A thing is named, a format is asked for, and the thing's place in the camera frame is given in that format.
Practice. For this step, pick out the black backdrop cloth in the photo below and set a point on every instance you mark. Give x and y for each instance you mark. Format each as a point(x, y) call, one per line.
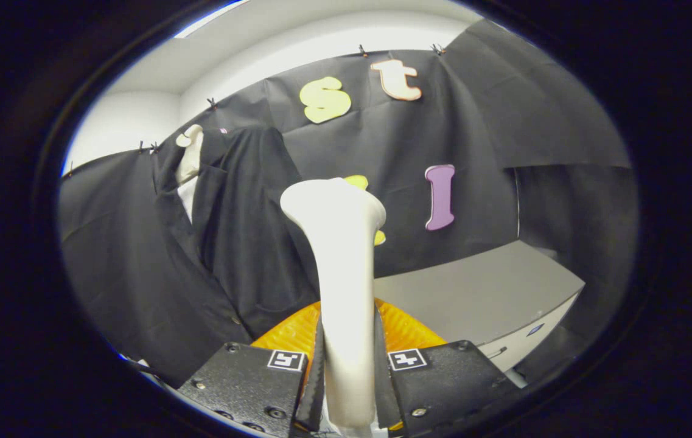
point(473, 121)

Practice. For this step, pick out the white mannequin torso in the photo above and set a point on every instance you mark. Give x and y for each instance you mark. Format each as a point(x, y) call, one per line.
point(190, 158)

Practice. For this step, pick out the white garment steamer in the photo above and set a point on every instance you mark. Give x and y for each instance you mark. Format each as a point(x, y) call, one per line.
point(346, 274)

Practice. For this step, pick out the grey cabinet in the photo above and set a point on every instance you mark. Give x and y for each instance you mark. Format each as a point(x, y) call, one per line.
point(473, 298)

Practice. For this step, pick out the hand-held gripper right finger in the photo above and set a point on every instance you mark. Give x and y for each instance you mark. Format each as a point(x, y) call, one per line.
point(383, 395)

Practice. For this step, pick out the black blazer jacket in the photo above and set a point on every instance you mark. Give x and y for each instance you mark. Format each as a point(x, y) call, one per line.
point(248, 243)

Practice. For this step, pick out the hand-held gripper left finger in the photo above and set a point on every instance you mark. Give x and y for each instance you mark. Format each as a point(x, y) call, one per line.
point(314, 392)

